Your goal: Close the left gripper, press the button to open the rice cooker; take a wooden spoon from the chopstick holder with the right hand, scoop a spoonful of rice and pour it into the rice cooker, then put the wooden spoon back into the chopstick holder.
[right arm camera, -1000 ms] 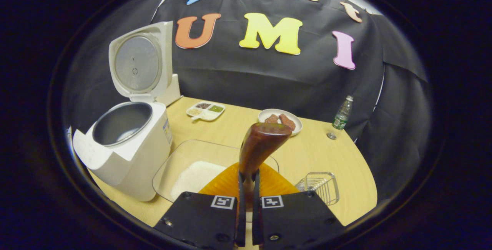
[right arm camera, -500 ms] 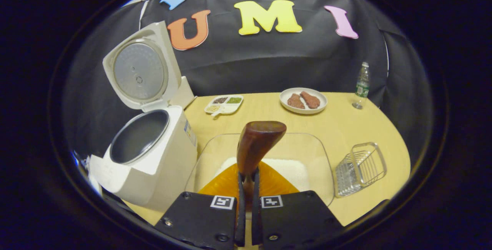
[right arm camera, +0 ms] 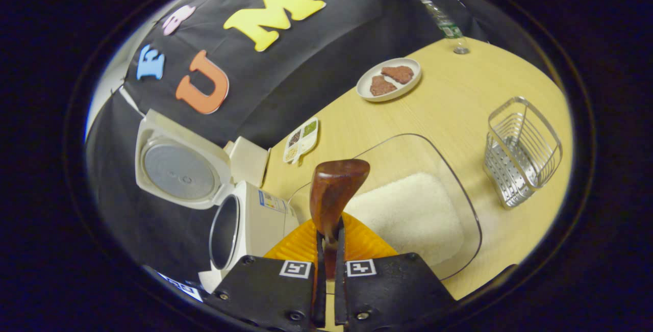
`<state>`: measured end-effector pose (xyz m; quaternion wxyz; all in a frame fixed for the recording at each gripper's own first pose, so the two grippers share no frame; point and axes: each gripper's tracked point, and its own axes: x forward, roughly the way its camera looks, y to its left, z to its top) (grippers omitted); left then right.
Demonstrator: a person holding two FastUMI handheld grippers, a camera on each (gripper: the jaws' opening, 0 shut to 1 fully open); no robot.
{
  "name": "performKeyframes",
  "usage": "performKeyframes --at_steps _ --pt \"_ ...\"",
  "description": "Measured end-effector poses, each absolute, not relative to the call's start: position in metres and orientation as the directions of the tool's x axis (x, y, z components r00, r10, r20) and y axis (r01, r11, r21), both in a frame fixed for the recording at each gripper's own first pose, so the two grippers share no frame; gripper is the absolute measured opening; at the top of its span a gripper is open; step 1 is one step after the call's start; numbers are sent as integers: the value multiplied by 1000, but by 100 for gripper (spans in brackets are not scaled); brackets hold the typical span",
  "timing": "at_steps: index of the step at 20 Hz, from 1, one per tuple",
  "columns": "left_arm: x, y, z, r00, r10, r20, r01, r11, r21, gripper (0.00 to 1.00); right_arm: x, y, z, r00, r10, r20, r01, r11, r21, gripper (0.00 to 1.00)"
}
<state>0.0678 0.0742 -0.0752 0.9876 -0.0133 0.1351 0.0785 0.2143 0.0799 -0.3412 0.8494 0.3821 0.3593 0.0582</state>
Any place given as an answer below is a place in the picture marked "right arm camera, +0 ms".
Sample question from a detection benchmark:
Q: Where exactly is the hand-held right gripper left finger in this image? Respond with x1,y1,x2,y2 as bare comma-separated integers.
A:
204,212,327,332

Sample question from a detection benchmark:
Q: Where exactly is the white toaster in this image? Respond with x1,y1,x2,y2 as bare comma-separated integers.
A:
224,137,271,188

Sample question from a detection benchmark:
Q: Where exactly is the white round plate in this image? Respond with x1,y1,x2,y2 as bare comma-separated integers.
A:
356,58,422,103

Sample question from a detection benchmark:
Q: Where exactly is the white rice cooker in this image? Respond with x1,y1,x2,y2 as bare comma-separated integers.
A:
135,109,302,294

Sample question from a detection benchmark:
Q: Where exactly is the white divided condiment dish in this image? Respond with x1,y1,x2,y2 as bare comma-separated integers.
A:
283,117,319,164

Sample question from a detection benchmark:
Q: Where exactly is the clear plastic water bottle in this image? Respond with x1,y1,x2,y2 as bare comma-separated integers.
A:
421,0,470,55

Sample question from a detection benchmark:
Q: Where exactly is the clear rectangular container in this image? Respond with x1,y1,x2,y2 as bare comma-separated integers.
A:
283,133,483,282

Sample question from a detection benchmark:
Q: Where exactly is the brown meat piece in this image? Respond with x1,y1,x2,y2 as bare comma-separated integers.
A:
370,75,397,97
381,65,415,85

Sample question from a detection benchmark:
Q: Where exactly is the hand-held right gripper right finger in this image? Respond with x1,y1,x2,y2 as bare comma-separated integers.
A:
334,212,457,332

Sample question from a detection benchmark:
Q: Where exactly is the metal wire chopstick holder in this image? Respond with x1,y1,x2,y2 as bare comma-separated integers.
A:
483,96,563,209

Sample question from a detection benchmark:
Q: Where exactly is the brown wooden spoon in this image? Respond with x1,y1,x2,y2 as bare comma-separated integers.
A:
310,159,371,279

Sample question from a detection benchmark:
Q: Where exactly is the white rice heap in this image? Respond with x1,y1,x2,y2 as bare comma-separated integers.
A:
344,171,465,266

